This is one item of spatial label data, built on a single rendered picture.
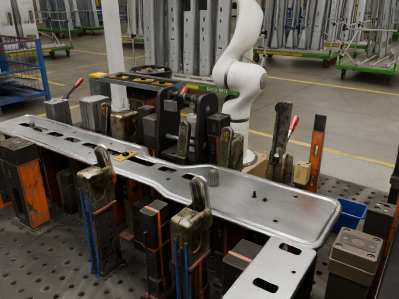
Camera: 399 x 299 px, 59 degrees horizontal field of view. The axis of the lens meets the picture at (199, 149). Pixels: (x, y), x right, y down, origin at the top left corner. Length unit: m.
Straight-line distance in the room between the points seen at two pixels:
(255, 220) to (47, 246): 0.77
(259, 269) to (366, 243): 0.20
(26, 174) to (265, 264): 0.89
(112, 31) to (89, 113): 3.58
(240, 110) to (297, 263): 0.85
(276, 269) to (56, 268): 0.75
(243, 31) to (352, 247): 0.98
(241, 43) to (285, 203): 0.75
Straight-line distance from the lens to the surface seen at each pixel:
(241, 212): 0.88
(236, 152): 1.12
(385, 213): 0.81
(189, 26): 5.75
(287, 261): 0.75
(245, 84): 1.41
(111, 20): 4.99
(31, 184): 1.37
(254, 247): 0.80
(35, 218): 1.42
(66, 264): 1.26
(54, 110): 1.67
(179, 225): 0.76
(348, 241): 0.73
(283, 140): 1.00
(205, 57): 5.61
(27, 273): 1.28
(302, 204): 0.93
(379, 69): 7.00
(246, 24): 1.47
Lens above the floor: 1.48
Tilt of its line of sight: 24 degrees down
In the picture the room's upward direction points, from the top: 1 degrees counter-clockwise
